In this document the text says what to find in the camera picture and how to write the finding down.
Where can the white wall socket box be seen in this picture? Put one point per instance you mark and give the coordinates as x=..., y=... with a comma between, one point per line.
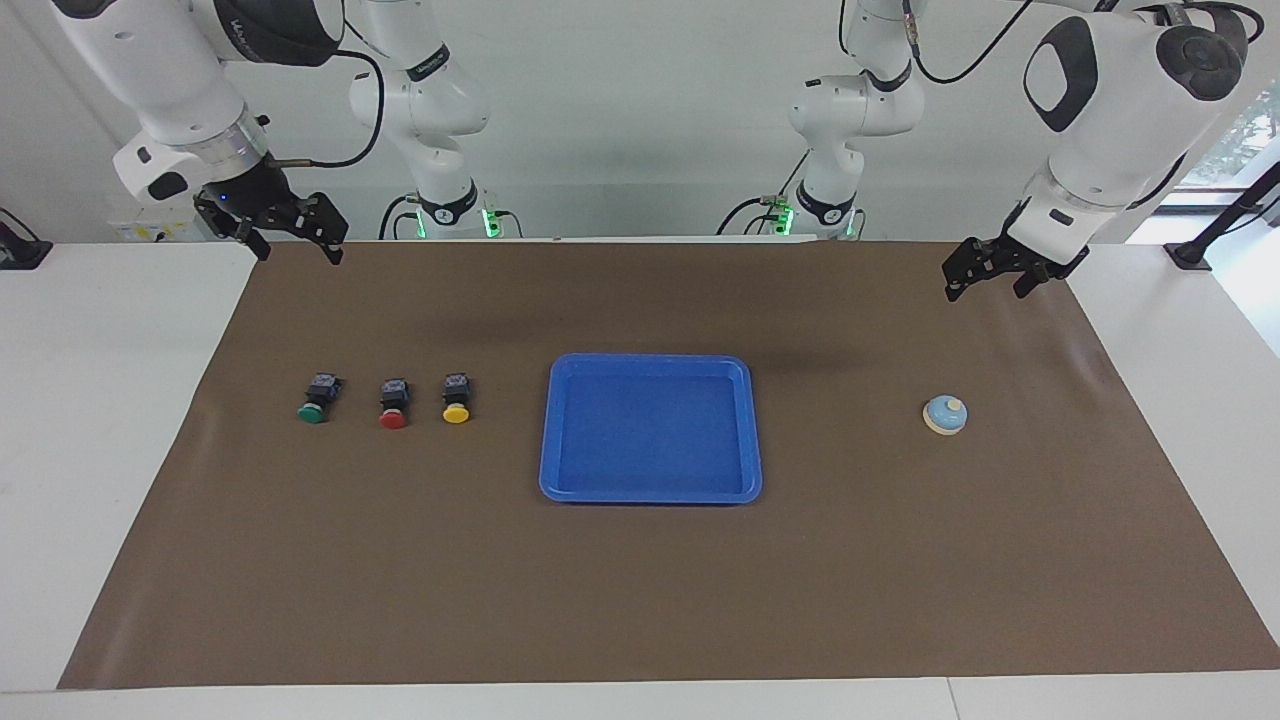
x=150, y=230

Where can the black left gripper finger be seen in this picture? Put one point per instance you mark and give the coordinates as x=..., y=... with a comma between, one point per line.
x=1030, y=280
x=966, y=266

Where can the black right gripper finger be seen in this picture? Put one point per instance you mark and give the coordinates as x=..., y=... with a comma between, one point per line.
x=256, y=244
x=333, y=232

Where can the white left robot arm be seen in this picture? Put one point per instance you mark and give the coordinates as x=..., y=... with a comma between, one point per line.
x=1100, y=120

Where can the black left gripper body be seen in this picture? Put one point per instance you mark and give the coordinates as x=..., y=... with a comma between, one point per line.
x=1030, y=250

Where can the black camera stand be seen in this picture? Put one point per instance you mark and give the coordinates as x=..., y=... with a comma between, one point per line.
x=1215, y=228

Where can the light blue desk bell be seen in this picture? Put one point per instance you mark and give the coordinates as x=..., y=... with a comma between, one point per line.
x=944, y=416

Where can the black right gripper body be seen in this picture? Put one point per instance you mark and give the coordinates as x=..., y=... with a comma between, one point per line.
x=260, y=200

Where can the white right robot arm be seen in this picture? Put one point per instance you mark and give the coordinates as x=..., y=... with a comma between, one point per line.
x=150, y=80

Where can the black table clamp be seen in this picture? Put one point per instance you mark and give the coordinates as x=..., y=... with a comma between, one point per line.
x=20, y=252

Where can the red push button switch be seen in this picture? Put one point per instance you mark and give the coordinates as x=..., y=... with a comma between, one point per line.
x=394, y=415

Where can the blue plastic tray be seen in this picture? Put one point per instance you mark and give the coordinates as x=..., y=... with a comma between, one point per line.
x=650, y=440

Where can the brown table mat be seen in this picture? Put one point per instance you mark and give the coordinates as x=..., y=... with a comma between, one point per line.
x=640, y=580

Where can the window with green foliage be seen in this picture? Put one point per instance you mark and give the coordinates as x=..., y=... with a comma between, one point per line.
x=1240, y=140

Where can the green push button switch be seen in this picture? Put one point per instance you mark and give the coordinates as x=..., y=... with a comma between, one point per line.
x=314, y=408

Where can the yellow push button switch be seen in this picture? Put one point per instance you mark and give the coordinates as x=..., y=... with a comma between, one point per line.
x=456, y=410

